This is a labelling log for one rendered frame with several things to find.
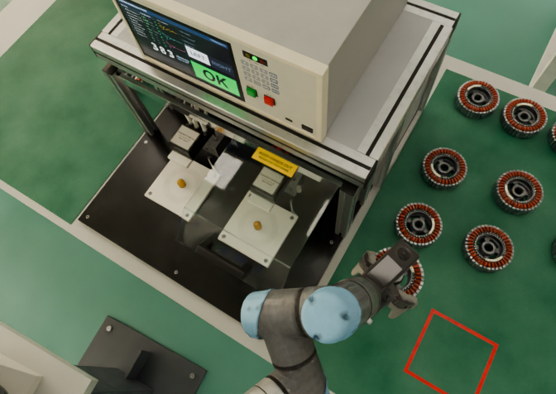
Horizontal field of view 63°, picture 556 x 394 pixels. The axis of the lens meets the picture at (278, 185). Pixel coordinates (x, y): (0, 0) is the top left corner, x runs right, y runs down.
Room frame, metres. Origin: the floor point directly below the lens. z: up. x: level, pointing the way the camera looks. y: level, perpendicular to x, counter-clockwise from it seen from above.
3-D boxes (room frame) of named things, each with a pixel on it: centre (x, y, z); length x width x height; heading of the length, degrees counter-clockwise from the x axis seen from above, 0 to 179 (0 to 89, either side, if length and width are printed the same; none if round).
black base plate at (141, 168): (0.47, 0.15, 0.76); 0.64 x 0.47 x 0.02; 49
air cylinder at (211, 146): (0.65, 0.16, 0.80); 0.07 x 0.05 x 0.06; 49
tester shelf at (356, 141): (0.70, -0.05, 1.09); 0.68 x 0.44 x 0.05; 49
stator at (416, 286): (0.17, -0.20, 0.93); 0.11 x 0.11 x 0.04
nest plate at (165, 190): (0.54, 0.25, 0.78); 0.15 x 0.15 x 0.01; 49
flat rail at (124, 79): (0.54, 0.10, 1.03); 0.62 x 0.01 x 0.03; 49
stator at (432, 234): (0.31, -0.32, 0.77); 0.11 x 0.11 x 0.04
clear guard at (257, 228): (0.35, 0.03, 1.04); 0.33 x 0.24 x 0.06; 139
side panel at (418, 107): (0.55, -0.35, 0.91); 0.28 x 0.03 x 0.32; 139
